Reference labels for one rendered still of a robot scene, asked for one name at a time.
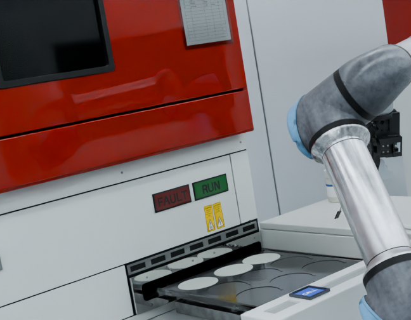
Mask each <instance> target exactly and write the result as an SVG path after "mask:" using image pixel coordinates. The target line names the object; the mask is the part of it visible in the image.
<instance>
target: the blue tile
mask: <svg viewBox="0 0 411 320"><path fill-rule="evenodd" d="M321 291H323V290H321V289H316V288H306V289H304V290H302V291H299V292H297V293H295V294H297V295H304V296H309V297H310V296H312V295H314V294H316V293H319V292H321Z"/></svg>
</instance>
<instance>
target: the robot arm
mask: <svg viewBox="0 0 411 320"><path fill-rule="evenodd" d="M410 83H411V36H410V37H409V38H407V39H406V40H404V41H402V42H399V43H397V44H385V45H382V46H380V47H378V48H375V49H372V50H370V51H366V52H365V53H363V54H361V55H359V56H357V57H354V58H353V59H351V60H350V61H348V62H346V63H345V64H344V65H342V66H341V67H340V68H339V69H337V70H336V71H335V72H333V73H332V74H331V75H330V76H329V77H327V78H326V79H324V80H323V81H322V82H321V83H320V84H318V85H317V86H316V87H314V88H313V89H312V90H311V91H309V92H308V93H307V94H305V95H303V96H302V97H300V98H299V100H298V101H297V102H296V103H295V104H294V105H293V106H292V107H291V108H290V109H289V111H288V113H287V127H288V131H289V134H290V136H291V138H292V140H293V142H295V143H296V145H297V148H298V149H299V150H300V151H301V153H303V154H304V155H305V156H306V157H308V158H310V159H313V160H314V161H316V162H317V163H319V164H324V166H325V169H326V171H327V173H328V176H329V178H330V181H331V183H332V186H333V188H334V190H335V192H336V195H337V198H338V200H339V202H340V205H341V208H342V210H343V212H344V215H345V217H346V219H347V221H348V224H349V227H350V229H351V231H352V234H353V237H354V239H355V241H356V243H357V246H358V249H359V250H360V253H361V255H362V258H363V261H364V262H365V265H366V268H367V270H366V271H365V273H364V275H363V279H362V281H363V285H364V287H365V289H366V292H367V295H364V296H362V299H361V300H360V301H359V306H358V307H359V311H360V315H361V317H362V319H363V320H411V241H410V239H409V237H408V234H407V232H406V230H405V228H404V226H403V224H402V222H401V220H400V217H399V215H398V213H397V211H396V208H395V206H394V204H393V202H392V200H391V198H390V196H389V194H388V191H387V189H386V187H385V185H384V182H383V180H385V179H388V178H391V177H392V175H393V171H392V170H391V169H388V167H387V165H385V162H384V160H383V159H380V157H385V158H387V157H398V156H402V136H401V135H400V113H399V112H397V111H396V109H394V108H393V102H394V101H395V99H396V98H397V97H398V96H399V95H400V93H401V92H402V91H403V90H404V89H405V88H406V87H407V86H408V85H409V84H410ZM399 142H400V152H398V147H395V145H397V143H399Z"/></svg>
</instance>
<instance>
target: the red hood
mask: <svg viewBox="0 0 411 320"><path fill-rule="evenodd" d="M253 130H254V126H253V122H252V114H251V106H250V101H249V94H248V89H247V82H246V77H245V70H244V62H243V58H242V50H241V45H240V38H239V33H238V26H237V18H236V14H235V6H234V2H233V0H0V194H1V193H4V192H9V191H12V190H17V189H21V188H24V187H29V186H32V185H37V184H40V183H44V182H49V181H52V180H57V179H60V178H65V177H69V176H73V175H78V174H81V173H85V172H89V171H93V170H98V169H101V168H106V167H109V166H113V165H116V164H121V163H126V162H129V161H134V160H137V159H141V158H144V157H150V156H154V155H157V154H162V153H165V152H170V151H173V150H178V149H182V148H185V147H190V146H193V145H198V144H201V143H206V142H210V141H213V140H218V139H221V138H226V137H231V136H234V135H239V134H242V133H247V132H250V131H253Z"/></svg>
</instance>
